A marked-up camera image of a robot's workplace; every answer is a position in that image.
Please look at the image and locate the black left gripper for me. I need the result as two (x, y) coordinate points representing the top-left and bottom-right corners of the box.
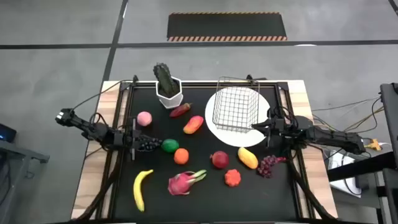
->
(123, 117), (158, 161)

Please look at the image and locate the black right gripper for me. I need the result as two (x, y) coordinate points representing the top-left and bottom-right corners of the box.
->
(251, 108), (295, 149)

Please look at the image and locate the dark purple grape bunch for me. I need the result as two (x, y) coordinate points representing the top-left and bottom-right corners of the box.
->
(136, 135), (163, 152)

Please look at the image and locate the green lime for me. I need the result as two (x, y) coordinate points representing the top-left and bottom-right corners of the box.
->
(160, 138), (180, 154)

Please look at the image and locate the pink peach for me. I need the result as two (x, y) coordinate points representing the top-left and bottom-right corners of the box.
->
(136, 111), (153, 127)

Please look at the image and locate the yellow mango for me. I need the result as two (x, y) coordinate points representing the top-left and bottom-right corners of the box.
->
(237, 146), (259, 170)

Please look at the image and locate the orange fruit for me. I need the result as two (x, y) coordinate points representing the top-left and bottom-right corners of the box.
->
(173, 147), (190, 166)

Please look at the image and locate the yellow banana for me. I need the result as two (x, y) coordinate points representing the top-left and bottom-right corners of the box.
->
(133, 169), (154, 213)

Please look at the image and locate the red pomegranate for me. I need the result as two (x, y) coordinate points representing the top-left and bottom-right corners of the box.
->
(210, 150), (230, 170)

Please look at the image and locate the orange pumpkin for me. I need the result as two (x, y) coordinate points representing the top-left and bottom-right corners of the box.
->
(224, 169), (242, 188)

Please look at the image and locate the white round woven mat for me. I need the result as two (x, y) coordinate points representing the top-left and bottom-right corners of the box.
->
(204, 86), (271, 148)

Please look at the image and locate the red grape bunch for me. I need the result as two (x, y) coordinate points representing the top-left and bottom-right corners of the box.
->
(256, 154), (287, 179)

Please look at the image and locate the red chili pepper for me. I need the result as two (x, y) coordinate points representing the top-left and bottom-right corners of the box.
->
(169, 102), (193, 118)

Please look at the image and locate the white hexagonal plant pot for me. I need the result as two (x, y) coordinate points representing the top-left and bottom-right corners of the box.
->
(155, 76), (184, 110)

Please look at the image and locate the pink dragon fruit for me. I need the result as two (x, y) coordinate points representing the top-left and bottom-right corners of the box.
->
(167, 169), (208, 197)

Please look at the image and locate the green cucumber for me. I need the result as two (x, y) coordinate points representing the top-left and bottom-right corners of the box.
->
(152, 62), (180, 98)

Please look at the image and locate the black side desk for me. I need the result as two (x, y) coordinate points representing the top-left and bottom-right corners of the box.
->
(326, 151), (398, 224)

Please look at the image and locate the black hazard-striped floor mat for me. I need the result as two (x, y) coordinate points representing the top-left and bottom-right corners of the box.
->
(166, 11), (288, 42)

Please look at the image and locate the black monitor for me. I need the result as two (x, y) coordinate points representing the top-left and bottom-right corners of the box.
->
(379, 82), (398, 147)

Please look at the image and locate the grey side table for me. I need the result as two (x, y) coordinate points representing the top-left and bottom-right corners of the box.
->
(0, 139), (50, 224)

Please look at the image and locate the dark device with blue light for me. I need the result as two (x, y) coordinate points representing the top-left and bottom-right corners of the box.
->
(0, 123), (17, 143)

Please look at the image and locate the metal wire basket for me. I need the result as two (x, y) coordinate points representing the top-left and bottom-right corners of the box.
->
(212, 76), (261, 133)

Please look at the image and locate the black cable bundle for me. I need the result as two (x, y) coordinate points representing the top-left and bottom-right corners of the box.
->
(74, 149), (125, 222)
(287, 149), (336, 223)

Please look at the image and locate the thin black cable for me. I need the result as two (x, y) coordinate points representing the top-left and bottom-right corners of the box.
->
(70, 79), (135, 111)

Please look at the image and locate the black metal table frame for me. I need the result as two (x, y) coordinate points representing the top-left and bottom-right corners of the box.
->
(95, 74), (335, 224)

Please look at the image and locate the thin floor cable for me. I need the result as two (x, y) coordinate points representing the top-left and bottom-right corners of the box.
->
(312, 96), (386, 133)

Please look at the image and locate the yellow cable connector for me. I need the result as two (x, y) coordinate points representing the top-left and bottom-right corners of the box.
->
(363, 138), (382, 152)

